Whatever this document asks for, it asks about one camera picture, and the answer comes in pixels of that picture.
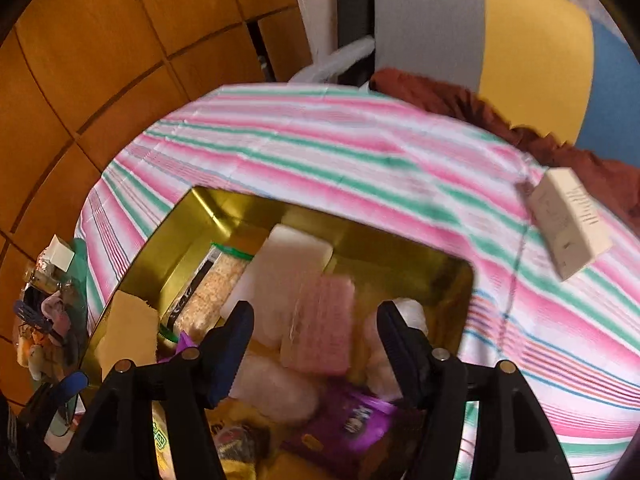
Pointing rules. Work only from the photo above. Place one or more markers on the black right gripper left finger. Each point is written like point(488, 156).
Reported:
point(220, 354)

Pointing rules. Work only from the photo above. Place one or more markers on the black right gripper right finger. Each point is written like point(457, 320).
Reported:
point(412, 357)

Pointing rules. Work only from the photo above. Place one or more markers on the cream rectangular carton box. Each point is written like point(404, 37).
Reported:
point(569, 222)

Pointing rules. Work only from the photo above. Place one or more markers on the green labelled biscuit packet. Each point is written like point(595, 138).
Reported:
point(198, 307)

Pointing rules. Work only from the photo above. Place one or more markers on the purple snack packet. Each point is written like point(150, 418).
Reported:
point(348, 422)

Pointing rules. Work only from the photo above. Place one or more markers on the white fluffy wrapped item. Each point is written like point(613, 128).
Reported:
point(280, 394)

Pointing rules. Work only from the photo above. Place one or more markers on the gold metal tin box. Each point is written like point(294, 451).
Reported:
point(431, 290)

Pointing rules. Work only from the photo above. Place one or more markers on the pink ribbed packet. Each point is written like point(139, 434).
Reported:
point(319, 339)

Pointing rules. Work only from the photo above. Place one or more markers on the green glass side table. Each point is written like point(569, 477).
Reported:
point(52, 314)

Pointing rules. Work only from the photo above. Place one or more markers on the white foam block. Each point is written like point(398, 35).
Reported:
point(273, 280)

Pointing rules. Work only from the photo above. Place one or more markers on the pink green striped bedsheet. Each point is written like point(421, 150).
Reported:
point(445, 183)

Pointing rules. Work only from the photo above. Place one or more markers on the grey yellow blue pillow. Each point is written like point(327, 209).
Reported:
point(541, 63)

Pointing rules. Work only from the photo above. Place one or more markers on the orange wooden wardrobe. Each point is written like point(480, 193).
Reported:
point(81, 78)

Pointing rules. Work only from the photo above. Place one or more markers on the white metal bed rail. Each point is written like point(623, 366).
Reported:
point(336, 63)

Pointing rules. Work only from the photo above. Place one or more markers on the black upright post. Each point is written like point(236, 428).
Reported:
point(355, 10)

